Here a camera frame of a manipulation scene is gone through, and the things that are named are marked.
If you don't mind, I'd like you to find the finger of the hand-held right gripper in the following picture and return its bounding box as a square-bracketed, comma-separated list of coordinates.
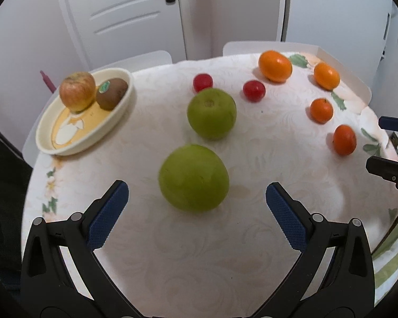
[366, 156, 398, 213]
[378, 113, 398, 133]

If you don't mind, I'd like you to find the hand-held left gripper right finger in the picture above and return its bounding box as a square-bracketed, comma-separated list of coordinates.
[252, 182, 375, 318]

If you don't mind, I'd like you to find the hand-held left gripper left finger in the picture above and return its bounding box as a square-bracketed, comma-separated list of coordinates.
[20, 179, 143, 318]

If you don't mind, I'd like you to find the small mandarin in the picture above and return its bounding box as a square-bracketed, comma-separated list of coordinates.
[310, 98, 334, 125]
[333, 124, 357, 156]

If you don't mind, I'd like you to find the large orange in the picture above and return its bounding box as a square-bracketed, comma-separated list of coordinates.
[313, 62, 341, 91]
[258, 50, 293, 83]

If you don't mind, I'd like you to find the large green round fruit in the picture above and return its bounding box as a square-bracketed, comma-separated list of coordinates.
[187, 88, 237, 140]
[158, 144, 230, 212]

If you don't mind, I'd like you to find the cream ceramic bowl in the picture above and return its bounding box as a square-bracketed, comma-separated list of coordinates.
[36, 68, 137, 156]

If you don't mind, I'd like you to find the small red tomato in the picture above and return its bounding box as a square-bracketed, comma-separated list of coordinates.
[193, 73, 214, 93]
[242, 80, 266, 103]

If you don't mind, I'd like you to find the white floral tablecloth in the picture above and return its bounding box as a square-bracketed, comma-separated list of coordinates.
[21, 51, 398, 318]

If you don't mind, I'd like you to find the green striped cloth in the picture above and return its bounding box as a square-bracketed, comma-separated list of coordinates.
[371, 205, 398, 300]

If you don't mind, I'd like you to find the brown kiwi with sticker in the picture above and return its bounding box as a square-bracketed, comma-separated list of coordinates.
[96, 78, 129, 111]

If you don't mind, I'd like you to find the white cabinet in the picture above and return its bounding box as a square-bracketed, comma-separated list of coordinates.
[279, 0, 398, 60]

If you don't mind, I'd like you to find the red yellow apple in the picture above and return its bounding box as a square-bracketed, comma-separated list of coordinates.
[59, 72, 97, 112]

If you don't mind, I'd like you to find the white panelled door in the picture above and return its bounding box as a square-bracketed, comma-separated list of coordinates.
[53, 0, 188, 70]

